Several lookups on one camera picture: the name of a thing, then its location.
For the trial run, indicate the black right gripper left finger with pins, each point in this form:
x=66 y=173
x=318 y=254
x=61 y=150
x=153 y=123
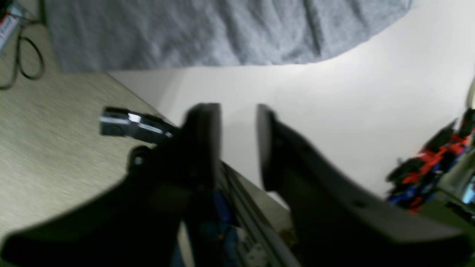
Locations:
x=135 y=223

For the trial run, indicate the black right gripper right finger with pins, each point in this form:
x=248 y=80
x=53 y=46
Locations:
x=340 y=224

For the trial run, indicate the grey T-shirt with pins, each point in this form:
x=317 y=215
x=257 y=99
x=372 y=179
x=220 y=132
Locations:
x=116 y=35

